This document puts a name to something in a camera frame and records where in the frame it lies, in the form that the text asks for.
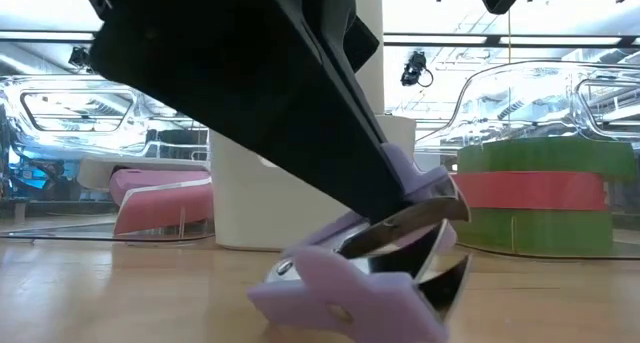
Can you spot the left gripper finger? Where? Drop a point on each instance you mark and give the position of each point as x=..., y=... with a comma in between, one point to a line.
x=225, y=73
x=335, y=13

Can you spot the black ceiling camera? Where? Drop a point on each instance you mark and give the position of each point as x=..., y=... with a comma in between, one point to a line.
x=79, y=57
x=414, y=69

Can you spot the black ceiling track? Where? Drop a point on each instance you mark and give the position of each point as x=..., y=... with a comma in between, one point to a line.
x=492, y=40

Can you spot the purple stapler remover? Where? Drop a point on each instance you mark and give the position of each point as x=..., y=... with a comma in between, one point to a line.
x=360, y=298

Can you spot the small green tape roll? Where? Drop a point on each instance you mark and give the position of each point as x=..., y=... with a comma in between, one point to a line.
x=530, y=230

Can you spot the pink stapler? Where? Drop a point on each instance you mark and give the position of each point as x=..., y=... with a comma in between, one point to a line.
x=165, y=208

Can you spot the clear plastic bin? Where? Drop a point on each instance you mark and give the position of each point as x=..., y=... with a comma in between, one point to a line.
x=525, y=98
x=75, y=108

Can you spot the white plastic bin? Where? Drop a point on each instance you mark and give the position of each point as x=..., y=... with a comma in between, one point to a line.
x=250, y=198

